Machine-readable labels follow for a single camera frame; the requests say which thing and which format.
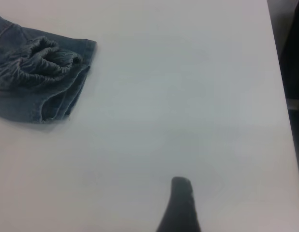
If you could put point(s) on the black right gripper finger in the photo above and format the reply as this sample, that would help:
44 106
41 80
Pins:
182 210

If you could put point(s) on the blue denim shorts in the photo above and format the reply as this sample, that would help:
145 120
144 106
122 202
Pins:
31 79

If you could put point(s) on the black furniture panel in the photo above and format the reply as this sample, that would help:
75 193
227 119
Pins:
294 48

